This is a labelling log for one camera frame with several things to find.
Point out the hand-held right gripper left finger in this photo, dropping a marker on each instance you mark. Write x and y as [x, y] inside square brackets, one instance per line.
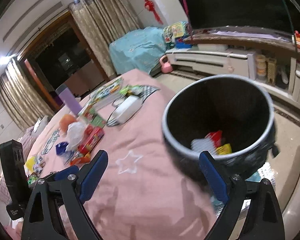
[93, 177]

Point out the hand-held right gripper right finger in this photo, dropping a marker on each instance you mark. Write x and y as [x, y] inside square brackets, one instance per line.
[212, 177]

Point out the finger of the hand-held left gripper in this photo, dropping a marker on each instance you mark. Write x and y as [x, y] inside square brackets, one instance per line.
[65, 172]

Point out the orange wrapper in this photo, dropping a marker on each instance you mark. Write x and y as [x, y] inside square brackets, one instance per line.
[80, 158]

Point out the blue wrapper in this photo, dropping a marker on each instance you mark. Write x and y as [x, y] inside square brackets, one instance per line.
[61, 148]

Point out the yellow snack wrapper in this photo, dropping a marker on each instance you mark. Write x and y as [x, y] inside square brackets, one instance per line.
[225, 149]

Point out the white wrapper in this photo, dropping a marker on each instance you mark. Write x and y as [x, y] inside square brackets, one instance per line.
[202, 146]

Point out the clear plastic bag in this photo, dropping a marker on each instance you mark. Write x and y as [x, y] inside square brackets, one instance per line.
[76, 133]

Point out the red printed snack package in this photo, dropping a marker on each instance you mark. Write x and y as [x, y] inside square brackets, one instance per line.
[93, 136]

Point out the red snack packet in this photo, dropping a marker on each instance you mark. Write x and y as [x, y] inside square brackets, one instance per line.
[215, 136]

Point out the black round waste bin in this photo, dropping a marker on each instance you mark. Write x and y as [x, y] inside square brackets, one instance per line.
[240, 100]

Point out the small yellow wrapper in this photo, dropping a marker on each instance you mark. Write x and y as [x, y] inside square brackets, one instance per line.
[31, 163]

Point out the plaid sofa cushion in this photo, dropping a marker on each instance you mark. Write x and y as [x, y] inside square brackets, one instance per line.
[27, 142]

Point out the orange snack bag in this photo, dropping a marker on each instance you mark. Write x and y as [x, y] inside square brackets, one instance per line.
[67, 121]

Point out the grey pillow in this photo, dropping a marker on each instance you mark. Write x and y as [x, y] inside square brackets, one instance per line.
[41, 124]

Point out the silver foil mat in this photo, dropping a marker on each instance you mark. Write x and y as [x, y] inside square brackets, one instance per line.
[266, 173]

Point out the purple bottle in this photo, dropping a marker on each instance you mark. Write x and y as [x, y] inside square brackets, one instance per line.
[70, 100]

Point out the white tissue pack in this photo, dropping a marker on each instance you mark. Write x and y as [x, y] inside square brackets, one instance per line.
[127, 108]

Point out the illustrated children's book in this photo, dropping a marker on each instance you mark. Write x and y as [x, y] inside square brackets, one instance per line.
[105, 88]
[107, 101]

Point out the beige patterned curtain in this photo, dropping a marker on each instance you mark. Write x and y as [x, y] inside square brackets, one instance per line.
[102, 30]
[22, 92]

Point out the pink cabinet safety lock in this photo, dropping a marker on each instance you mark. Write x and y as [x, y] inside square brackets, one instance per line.
[230, 66]

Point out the ceiling light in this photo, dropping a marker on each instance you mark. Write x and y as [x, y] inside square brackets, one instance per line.
[3, 60]

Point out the wooden framed glass door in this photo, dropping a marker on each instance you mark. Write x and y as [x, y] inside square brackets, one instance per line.
[65, 55]

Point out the white television cabinet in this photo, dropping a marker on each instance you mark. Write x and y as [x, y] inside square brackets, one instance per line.
[215, 60]

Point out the pink kettlebell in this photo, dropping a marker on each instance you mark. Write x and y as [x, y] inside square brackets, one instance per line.
[166, 66]

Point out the yellow plastic jar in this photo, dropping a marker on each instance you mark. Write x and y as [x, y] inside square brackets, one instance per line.
[260, 66]

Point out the white flat box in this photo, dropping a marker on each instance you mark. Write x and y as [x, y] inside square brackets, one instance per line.
[212, 47]

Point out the blue toy box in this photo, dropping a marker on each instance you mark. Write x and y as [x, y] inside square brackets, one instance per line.
[183, 44]

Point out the blue cloth covered furniture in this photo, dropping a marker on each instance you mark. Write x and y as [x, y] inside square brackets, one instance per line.
[137, 47]

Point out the colourful toy panel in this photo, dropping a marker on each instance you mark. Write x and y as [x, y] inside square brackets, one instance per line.
[178, 30]

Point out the black television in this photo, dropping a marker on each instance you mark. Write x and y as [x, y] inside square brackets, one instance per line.
[235, 2]

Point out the pink rod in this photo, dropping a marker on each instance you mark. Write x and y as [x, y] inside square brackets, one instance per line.
[184, 2]

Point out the red hanging decoration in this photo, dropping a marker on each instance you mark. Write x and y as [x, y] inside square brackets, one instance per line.
[150, 5]

